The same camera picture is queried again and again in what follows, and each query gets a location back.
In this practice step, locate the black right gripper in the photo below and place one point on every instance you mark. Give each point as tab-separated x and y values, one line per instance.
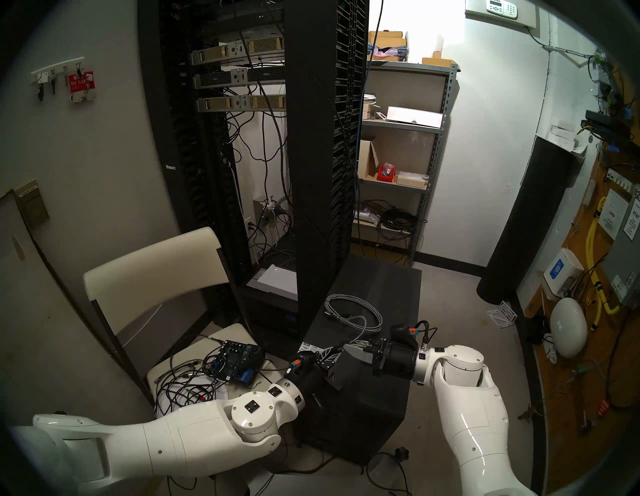
397	360

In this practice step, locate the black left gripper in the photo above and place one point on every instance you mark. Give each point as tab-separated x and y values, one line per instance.
315	377

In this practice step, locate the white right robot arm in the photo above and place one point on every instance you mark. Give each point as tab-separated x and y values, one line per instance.
470	425

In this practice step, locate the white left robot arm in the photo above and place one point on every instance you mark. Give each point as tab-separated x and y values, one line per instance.
190	440

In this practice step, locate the black workstation tower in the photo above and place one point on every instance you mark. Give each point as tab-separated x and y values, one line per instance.
385	280

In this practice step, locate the black UPS unit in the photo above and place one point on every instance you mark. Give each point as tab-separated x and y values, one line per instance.
270	320

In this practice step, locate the black blue audio interface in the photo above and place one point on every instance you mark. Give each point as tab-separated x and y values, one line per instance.
240	355

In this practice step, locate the grey flat device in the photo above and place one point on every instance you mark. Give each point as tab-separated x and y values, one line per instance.
277	280

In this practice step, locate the white power strip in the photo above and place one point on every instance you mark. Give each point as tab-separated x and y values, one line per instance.
365	218

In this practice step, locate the small red bin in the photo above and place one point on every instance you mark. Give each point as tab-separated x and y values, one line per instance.
386	175

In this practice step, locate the flat tan box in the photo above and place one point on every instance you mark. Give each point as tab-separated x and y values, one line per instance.
412	180

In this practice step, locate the open cardboard box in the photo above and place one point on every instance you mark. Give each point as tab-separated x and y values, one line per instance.
367	160

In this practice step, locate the white oval router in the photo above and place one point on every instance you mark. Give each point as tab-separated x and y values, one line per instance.
567	327

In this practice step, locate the black server rack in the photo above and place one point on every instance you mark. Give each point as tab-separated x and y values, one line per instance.
320	150

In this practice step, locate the cream padded chair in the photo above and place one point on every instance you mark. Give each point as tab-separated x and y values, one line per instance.
150	270

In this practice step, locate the white box blue label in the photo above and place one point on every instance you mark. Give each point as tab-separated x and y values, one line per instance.
562	272

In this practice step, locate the plywood backboard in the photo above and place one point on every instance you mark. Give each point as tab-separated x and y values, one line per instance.
565	450

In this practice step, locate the white flat box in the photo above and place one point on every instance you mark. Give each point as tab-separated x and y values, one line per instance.
415	117

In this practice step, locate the red caution tag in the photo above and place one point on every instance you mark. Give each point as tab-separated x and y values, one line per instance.
602	406

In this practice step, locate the grey metal shelf unit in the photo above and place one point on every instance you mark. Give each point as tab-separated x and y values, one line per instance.
410	87

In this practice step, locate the grey AT&T utility box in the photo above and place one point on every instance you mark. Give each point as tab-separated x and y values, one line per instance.
627	260

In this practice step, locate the white label sheet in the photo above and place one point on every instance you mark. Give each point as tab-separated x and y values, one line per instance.
614	215

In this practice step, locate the small white boxes stack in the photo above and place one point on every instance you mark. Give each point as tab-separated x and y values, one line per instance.
565	137

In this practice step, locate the small cardboard box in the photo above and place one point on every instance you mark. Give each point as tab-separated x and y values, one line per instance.
437	62

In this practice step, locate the pink plastic bag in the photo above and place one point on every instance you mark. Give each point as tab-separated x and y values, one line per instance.
387	52

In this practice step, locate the black Dell rack server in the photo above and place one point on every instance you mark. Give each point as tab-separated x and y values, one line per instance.
235	78

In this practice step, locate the large cardboard box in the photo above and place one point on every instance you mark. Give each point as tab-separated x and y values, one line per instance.
387	37

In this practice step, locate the white junction box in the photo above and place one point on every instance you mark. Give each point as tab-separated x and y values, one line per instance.
600	75

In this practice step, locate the white alarm keypad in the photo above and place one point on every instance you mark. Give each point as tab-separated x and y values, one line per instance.
501	7

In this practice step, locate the dark hanging key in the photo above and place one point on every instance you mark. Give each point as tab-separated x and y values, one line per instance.
41	90
53	85

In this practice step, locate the white key hook rack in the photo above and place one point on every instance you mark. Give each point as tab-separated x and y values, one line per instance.
59	71

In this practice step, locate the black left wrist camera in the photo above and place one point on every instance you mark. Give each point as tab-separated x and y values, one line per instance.
302	359

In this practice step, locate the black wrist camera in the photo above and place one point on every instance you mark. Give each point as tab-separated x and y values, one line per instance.
302	359
400	331

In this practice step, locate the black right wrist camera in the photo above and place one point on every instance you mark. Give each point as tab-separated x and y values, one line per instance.
400	331

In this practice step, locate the white folded bracket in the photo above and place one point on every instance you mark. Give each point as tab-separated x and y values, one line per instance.
502	315

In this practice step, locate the wall power outlet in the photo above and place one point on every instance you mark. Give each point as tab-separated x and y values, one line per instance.
260	207

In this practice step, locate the black wall router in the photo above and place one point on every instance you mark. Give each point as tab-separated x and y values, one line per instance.
605	125

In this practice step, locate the brass wall plate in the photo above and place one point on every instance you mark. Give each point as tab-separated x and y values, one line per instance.
31	207

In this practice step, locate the white wall panel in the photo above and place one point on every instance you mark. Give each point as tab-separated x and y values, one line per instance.
527	17

